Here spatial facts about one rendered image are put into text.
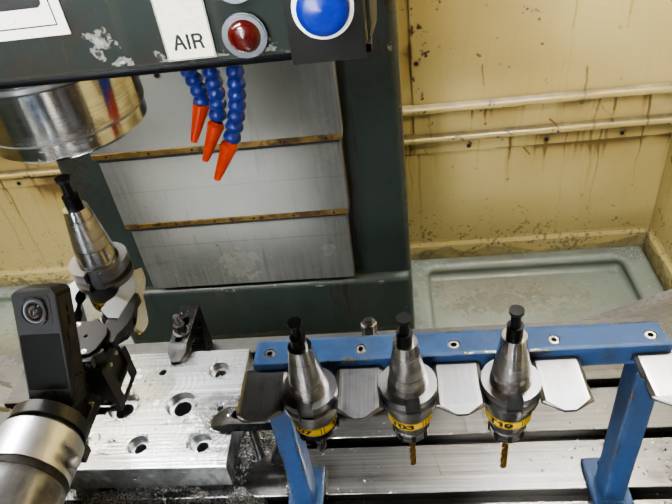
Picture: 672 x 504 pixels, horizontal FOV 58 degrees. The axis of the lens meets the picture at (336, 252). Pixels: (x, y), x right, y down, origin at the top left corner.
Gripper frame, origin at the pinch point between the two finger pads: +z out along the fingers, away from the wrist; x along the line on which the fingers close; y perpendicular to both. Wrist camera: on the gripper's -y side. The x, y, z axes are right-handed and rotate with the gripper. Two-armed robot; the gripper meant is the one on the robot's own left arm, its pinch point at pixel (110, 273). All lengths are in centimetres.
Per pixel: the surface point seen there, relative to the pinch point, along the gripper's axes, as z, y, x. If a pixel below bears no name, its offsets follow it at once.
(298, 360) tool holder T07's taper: -9.5, 5.6, 21.7
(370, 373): -5.8, 12.5, 28.6
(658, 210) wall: 84, 60, 101
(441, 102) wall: 87, 24, 45
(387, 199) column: 52, 27, 31
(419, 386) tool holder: -9.8, 10.3, 34.0
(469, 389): -8.7, 12.5, 39.4
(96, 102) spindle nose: -0.2, -20.4, 6.2
